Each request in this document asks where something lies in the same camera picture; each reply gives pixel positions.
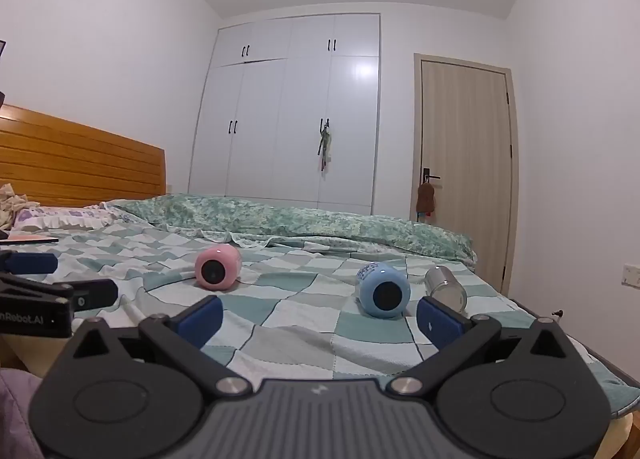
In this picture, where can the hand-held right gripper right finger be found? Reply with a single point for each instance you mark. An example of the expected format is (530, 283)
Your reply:
(440, 323)

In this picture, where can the purple cloth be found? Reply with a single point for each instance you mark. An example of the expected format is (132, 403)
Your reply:
(17, 414)

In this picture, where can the beige wooden door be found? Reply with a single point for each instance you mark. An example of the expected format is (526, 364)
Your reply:
(465, 164)

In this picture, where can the blue cup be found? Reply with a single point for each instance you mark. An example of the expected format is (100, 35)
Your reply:
(384, 290)

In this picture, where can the white wardrobe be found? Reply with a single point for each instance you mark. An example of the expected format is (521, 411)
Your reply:
(285, 114)

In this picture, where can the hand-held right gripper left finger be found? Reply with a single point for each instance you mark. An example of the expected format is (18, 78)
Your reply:
(199, 323)

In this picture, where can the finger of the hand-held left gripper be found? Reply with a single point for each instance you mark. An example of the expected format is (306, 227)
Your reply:
(96, 294)
(31, 263)

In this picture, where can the beige crumpled cloth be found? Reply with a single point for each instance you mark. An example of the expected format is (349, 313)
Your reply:
(10, 201)

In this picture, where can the green floral quilt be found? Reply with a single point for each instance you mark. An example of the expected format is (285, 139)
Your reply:
(300, 221)

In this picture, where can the brown plush toy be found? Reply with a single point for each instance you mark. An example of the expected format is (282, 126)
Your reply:
(425, 199)

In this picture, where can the green hanging ornament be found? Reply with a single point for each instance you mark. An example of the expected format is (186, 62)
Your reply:
(325, 146)

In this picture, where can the wooden headboard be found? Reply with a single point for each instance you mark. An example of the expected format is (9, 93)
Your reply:
(75, 159)

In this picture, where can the purple floral pillow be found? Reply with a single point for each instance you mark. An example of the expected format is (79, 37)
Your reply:
(60, 217)

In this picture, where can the stainless steel cup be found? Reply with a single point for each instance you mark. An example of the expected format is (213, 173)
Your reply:
(446, 289)

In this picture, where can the pink flat book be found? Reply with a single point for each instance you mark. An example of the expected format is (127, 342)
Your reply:
(30, 238)

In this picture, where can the pink cup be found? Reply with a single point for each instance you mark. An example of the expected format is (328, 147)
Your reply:
(218, 267)

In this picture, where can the wall socket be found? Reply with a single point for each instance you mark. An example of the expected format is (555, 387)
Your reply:
(631, 274)

